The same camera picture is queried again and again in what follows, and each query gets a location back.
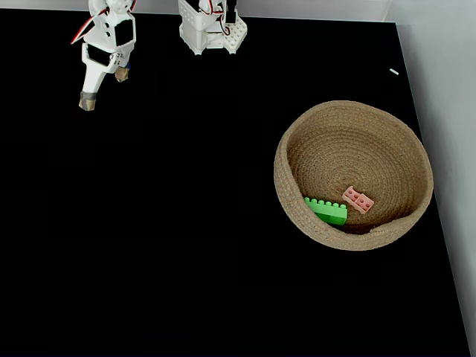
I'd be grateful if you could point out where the green lego block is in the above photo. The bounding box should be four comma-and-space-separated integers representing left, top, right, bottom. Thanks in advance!
303, 197, 350, 227

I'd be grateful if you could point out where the pink lego block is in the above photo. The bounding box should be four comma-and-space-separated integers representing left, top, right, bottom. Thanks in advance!
341, 185, 376, 216

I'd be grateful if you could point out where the woven rope basket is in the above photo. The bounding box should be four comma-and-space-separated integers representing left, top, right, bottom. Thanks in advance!
273, 100, 435, 252

